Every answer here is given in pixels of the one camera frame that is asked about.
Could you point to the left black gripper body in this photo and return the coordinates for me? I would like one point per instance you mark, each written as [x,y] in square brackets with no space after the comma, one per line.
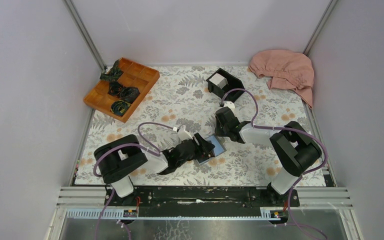
[196,154]

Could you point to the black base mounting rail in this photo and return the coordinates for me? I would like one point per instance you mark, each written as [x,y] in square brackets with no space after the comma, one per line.
[206,202]

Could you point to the dark rolled tie middle left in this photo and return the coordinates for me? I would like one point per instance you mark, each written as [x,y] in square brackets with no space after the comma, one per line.
[115,88]

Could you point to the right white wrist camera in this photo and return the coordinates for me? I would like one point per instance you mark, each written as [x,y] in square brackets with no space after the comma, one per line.
[229,105]

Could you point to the dark rolled tie middle right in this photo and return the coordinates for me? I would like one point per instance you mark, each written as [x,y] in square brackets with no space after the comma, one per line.
[129,94]

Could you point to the white card stack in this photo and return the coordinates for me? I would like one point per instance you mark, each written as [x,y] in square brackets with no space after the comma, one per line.
[218,80]

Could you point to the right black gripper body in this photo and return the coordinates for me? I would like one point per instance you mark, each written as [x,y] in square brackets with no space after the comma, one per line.
[220,130]

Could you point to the dark rolled tie bottom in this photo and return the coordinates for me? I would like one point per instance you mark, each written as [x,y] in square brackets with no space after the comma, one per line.
[120,107]

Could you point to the pink crumpled cloth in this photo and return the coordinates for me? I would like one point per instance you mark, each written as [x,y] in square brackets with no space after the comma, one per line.
[288,71]

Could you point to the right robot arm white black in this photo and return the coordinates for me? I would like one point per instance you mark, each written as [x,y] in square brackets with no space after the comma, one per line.
[296,149]

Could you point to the dark rolled tie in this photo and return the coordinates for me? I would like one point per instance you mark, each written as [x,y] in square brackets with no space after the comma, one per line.
[115,88]
[113,74]
[129,94]
[120,107]

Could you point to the orange wooden compartment tray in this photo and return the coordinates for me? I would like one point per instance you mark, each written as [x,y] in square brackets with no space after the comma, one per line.
[136,75]

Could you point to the grey leather card holder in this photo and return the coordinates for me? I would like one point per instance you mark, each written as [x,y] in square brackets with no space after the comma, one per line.
[219,148]

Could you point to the dark rolled tie top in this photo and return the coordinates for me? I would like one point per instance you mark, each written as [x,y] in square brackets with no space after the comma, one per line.
[113,74]

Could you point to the aluminium frame rail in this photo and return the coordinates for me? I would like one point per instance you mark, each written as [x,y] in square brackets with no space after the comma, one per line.
[310,198]

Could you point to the floral patterned table mat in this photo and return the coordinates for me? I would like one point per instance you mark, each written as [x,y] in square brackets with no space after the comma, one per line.
[181,97]

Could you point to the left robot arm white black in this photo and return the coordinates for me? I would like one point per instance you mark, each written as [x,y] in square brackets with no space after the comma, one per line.
[116,160]

